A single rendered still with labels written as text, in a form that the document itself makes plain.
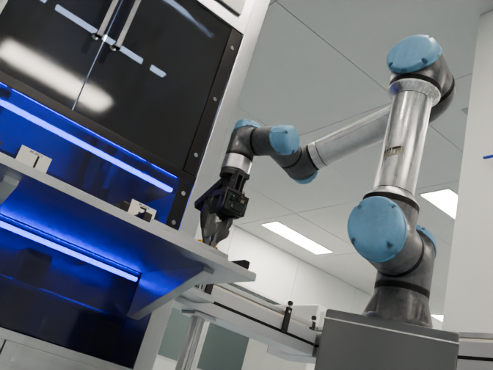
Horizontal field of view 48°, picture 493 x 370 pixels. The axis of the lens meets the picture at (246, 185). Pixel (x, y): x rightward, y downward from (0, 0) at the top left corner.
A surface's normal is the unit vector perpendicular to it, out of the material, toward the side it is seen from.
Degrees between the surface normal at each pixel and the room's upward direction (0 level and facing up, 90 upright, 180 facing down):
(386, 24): 180
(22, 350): 90
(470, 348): 90
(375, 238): 97
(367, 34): 180
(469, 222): 90
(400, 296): 73
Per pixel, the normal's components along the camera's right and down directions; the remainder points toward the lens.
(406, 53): -0.49, -0.58
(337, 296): 0.59, -0.18
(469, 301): -0.76, -0.43
